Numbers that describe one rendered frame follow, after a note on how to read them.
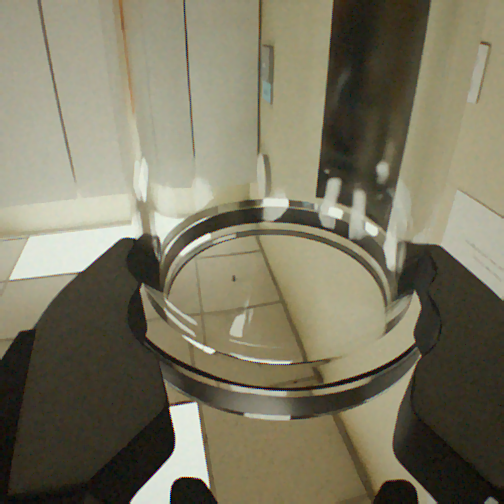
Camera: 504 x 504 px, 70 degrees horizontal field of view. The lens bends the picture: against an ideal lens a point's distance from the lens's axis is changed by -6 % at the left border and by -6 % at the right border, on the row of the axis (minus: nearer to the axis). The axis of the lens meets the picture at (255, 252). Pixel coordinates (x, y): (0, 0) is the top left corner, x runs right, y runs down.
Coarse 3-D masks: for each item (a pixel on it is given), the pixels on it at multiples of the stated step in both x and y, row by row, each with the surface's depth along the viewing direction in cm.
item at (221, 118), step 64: (128, 0) 6; (192, 0) 6; (256, 0) 5; (320, 0) 5; (384, 0) 5; (448, 0) 6; (128, 64) 7; (192, 64) 6; (256, 64) 6; (320, 64) 6; (384, 64) 6; (448, 64) 6; (128, 128) 8; (192, 128) 7; (256, 128) 6; (320, 128) 6; (384, 128) 7; (448, 128) 7; (128, 192) 10; (192, 192) 7; (256, 192) 7; (320, 192) 7; (384, 192) 7; (192, 256) 8; (256, 256) 8; (320, 256) 8; (384, 256) 8; (192, 320) 10; (256, 320) 9; (320, 320) 9; (384, 320) 10; (256, 384) 9; (320, 384) 9
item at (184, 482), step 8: (176, 480) 5; (184, 480) 5; (192, 480) 5; (200, 480) 5; (392, 480) 5; (400, 480) 5; (176, 488) 5; (184, 488) 5; (192, 488) 5; (200, 488) 5; (208, 488) 5; (384, 488) 5; (392, 488) 5; (400, 488) 5; (408, 488) 5; (176, 496) 5; (184, 496) 5; (192, 496) 5; (200, 496) 5; (208, 496) 5; (376, 496) 5; (384, 496) 5; (392, 496) 5; (400, 496) 5; (408, 496) 5; (416, 496) 5
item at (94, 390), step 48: (96, 288) 9; (48, 336) 8; (96, 336) 8; (144, 336) 10; (48, 384) 7; (96, 384) 7; (144, 384) 7; (48, 432) 6; (96, 432) 6; (144, 432) 6; (48, 480) 5; (96, 480) 5; (144, 480) 7
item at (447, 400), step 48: (432, 288) 9; (480, 288) 9; (432, 336) 9; (480, 336) 8; (432, 384) 7; (480, 384) 7; (432, 432) 6; (480, 432) 6; (432, 480) 6; (480, 480) 5
